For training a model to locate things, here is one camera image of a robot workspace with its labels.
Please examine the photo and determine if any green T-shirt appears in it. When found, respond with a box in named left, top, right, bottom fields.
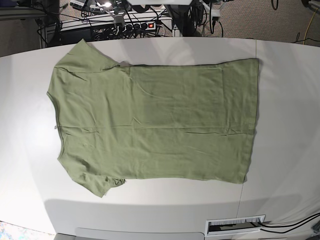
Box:
left=47, top=40, right=259, bottom=197

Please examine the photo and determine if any black power strip red switch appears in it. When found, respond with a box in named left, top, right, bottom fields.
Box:
left=115, top=22, right=157, bottom=32

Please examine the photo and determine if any white cable grommet tray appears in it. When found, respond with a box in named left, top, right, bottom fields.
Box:
left=204, top=214, right=266, bottom=237

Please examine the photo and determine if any black cable bottom right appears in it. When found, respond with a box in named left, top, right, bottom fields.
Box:
left=259, top=212, right=320, bottom=235

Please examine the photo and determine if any yellow cable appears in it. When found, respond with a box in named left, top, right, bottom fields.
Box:
left=301, top=4, right=316, bottom=46

